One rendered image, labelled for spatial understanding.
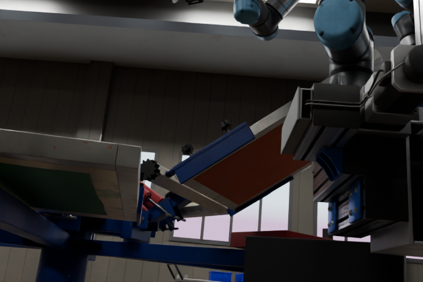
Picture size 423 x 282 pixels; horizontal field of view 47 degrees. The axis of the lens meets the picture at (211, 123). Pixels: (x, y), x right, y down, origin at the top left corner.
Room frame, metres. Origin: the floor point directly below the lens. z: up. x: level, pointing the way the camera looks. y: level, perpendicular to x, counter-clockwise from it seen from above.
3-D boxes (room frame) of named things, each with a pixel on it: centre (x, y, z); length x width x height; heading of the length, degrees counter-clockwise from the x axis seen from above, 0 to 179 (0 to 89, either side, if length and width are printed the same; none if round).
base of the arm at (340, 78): (1.20, -0.37, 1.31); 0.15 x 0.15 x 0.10
